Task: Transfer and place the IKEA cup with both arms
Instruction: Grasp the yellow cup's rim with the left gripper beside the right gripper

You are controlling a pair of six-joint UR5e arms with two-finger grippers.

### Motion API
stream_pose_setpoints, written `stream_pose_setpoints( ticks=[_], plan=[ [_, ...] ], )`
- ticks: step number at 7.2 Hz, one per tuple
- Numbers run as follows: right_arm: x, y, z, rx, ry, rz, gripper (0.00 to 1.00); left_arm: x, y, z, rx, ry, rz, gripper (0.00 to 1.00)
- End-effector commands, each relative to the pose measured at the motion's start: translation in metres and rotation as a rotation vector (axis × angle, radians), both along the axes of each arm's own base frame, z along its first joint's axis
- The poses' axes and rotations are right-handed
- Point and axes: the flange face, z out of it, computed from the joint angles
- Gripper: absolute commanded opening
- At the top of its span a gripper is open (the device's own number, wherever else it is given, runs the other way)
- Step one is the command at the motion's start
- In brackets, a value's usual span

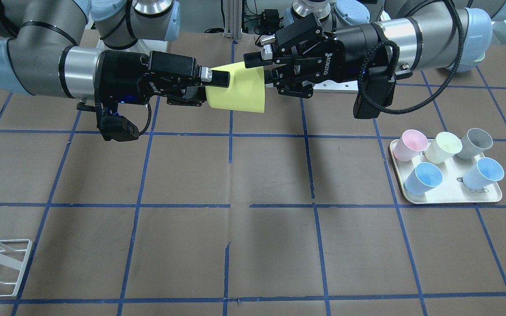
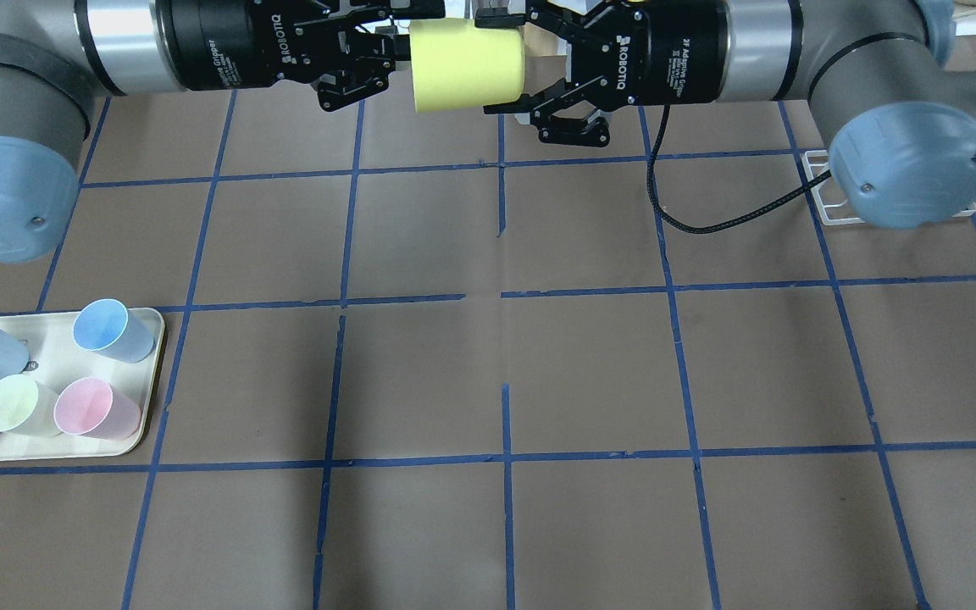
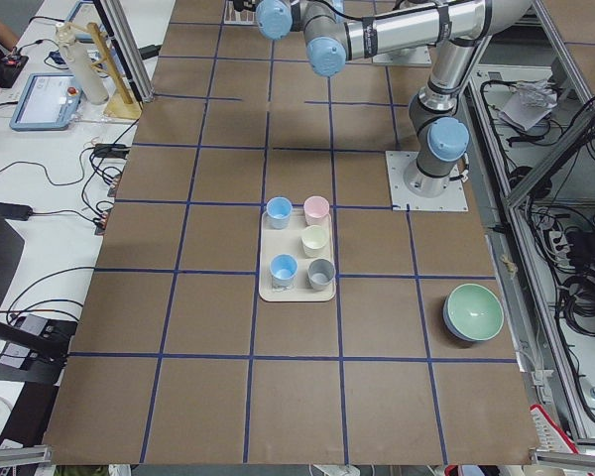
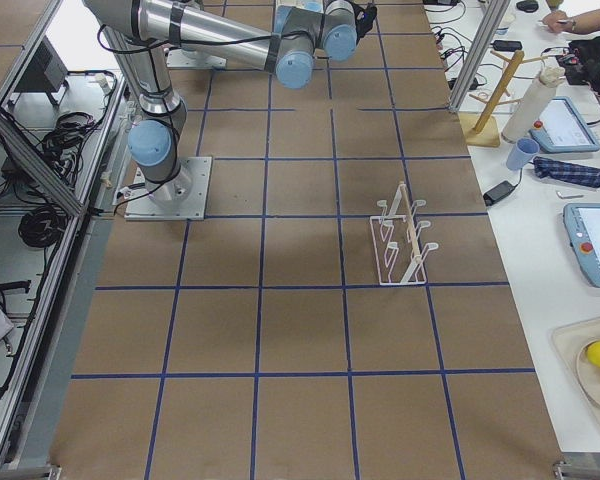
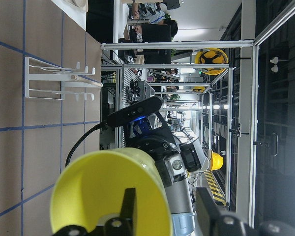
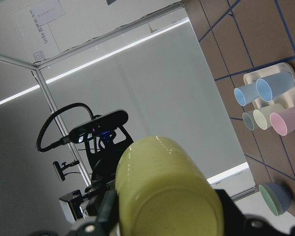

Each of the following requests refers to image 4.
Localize white roll with cap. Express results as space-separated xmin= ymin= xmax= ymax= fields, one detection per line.
xmin=501 ymin=66 xmax=565 ymax=143

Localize white wire cup rack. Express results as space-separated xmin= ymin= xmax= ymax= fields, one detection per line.
xmin=369 ymin=182 xmax=439 ymax=286

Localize blue plaid cloth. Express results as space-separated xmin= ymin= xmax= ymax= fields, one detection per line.
xmin=533 ymin=157 xmax=600 ymax=188

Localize beige tray with bowl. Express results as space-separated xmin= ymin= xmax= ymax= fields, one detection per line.
xmin=552 ymin=317 xmax=600 ymax=427

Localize black cables on shelf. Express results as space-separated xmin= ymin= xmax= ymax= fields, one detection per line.
xmin=0 ymin=89 xmax=114 ymax=249

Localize black power adapter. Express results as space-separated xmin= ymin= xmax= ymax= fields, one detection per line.
xmin=482 ymin=181 xmax=517 ymax=207

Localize cream plastic tray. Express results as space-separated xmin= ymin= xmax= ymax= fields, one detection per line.
xmin=276 ymin=0 xmax=323 ymax=12

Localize teach pendant tablet near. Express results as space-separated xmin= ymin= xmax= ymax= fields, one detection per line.
xmin=563 ymin=203 xmax=600 ymax=288

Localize light blue cup on desk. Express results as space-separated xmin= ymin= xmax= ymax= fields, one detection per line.
xmin=505 ymin=138 xmax=540 ymax=171

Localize metal allen key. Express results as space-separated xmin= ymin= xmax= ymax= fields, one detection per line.
xmin=556 ymin=190 xmax=584 ymax=200

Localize teach pendant tablet far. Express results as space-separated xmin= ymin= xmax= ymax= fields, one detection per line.
xmin=529 ymin=96 xmax=600 ymax=153

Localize teach pendant tablet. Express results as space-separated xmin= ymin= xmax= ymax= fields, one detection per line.
xmin=563 ymin=203 xmax=600 ymax=288
xmin=529 ymin=96 xmax=600 ymax=153

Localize person forearm black sleeve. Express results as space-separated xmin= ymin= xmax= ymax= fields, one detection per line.
xmin=568 ymin=8 xmax=600 ymax=35

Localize black bag with wires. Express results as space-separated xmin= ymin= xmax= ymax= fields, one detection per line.
xmin=565 ymin=36 xmax=600 ymax=97

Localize black computer mouse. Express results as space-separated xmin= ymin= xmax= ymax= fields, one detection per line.
xmin=515 ymin=0 xmax=539 ymax=14

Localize wooden mug tree stand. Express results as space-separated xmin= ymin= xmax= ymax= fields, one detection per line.
xmin=458 ymin=49 xmax=545 ymax=148

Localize aluminium frame post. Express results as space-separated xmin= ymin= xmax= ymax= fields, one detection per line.
xmin=449 ymin=0 xmax=509 ymax=112

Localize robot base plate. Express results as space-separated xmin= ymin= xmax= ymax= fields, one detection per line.
xmin=124 ymin=156 xmax=212 ymax=221

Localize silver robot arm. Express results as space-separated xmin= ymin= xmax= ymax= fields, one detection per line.
xmin=85 ymin=1 xmax=377 ymax=204

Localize person hand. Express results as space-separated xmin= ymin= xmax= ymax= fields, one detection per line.
xmin=541 ymin=10 xmax=573 ymax=34

